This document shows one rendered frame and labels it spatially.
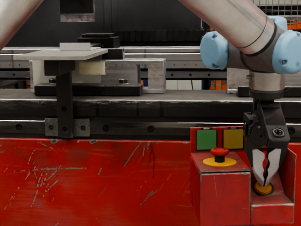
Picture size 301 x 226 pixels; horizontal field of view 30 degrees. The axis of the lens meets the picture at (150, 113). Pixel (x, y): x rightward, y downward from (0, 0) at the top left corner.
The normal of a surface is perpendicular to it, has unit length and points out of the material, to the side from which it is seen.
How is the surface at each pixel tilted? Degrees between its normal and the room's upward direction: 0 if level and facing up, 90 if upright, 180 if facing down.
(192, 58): 90
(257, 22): 85
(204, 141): 90
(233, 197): 90
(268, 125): 35
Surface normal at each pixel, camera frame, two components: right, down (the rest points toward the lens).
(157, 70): -0.13, 0.18
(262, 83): -0.47, 0.23
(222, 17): 0.04, 0.73
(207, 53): -0.86, 0.14
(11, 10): 0.62, 0.25
